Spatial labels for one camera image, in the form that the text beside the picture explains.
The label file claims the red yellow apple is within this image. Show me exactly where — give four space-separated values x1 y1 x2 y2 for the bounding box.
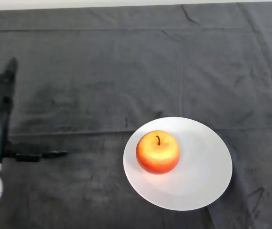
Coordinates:
136 130 181 176

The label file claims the white round plate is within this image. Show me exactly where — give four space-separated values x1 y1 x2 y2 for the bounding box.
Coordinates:
122 116 233 211

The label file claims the black cloth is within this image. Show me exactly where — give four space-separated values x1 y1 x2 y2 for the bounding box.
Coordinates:
0 2 272 229

